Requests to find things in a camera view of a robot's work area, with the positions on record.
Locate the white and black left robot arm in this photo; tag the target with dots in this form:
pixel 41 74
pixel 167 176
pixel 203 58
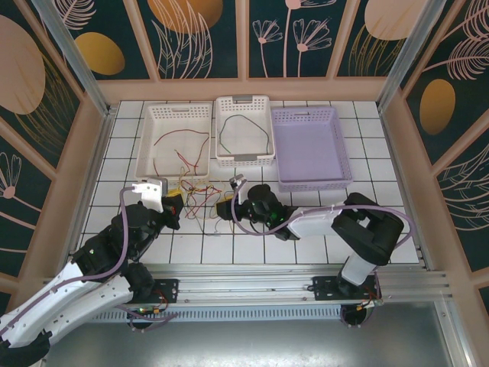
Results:
pixel 57 306

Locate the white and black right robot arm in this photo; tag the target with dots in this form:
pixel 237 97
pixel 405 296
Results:
pixel 366 229

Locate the wide white plastic basket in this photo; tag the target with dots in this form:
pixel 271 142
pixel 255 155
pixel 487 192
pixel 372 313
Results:
pixel 172 153

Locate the purple plastic basket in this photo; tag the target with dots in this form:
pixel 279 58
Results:
pixel 309 149

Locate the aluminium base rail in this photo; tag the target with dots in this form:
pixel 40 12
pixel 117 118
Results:
pixel 244 284

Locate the aluminium frame post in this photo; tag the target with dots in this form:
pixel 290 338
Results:
pixel 410 57
pixel 75 57

